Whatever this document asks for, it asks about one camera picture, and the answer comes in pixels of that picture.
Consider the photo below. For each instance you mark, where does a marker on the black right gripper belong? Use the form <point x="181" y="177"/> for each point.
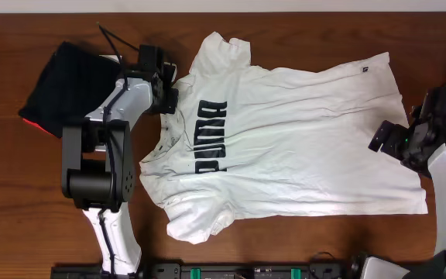
<point x="390" y="146"/>

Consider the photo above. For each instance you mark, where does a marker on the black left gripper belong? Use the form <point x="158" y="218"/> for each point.
<point x="170" y="98"/>

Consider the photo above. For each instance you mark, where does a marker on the white Puma t-shirt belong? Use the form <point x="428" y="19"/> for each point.
<point x="248" y="143"/>

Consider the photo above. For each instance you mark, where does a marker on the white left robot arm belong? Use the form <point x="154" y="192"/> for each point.
<point x="98" y="168"/>

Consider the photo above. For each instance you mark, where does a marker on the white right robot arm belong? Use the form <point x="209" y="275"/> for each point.
<point x="375" y="267"/>

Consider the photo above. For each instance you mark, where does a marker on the folded white garment under black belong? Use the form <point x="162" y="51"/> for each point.
<point x="112" y="59"/>

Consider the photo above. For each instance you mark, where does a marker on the red garment edge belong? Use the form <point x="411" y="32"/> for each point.
<point x="33" y="124"/>

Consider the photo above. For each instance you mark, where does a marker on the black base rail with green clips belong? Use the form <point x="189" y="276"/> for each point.
<point x="322" y="265"/>

